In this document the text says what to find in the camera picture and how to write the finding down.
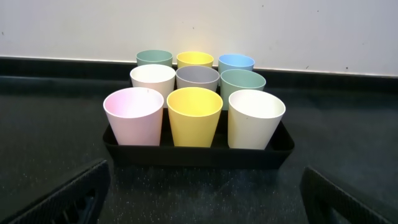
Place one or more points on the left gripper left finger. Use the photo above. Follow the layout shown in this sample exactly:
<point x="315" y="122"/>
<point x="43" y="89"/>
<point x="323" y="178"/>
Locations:
<point x="77" y="183"/>

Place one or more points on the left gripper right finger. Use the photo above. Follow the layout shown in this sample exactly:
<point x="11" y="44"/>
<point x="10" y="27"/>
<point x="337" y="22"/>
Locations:
<point x="323" y="199"/>

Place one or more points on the pink cup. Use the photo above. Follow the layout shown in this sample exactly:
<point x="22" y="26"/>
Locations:
<point x="133" y="124"/>

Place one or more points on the white cup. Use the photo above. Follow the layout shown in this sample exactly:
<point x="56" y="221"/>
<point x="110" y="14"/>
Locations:
<point x="152" y="76"/>
<point x="252" y="130"/>

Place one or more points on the yellow cup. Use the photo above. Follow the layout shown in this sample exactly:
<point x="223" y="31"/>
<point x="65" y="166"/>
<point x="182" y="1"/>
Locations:
<point x="194" y="127"/>
<point x="195" y="59"/>

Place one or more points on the black tray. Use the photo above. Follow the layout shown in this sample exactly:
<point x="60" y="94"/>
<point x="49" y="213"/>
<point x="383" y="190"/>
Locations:
<point x="199" y="157"/>

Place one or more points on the green cup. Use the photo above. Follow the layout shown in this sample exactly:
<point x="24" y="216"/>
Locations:
<point x="242" y="82"/>
<point x="154" y="57"/>

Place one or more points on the grey cup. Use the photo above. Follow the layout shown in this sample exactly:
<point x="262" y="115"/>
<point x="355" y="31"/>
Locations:
<point x="197" y="77"/>

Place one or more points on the blue cup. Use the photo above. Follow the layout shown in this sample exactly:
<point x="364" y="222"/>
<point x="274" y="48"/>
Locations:
<point x="235" y="62"/>

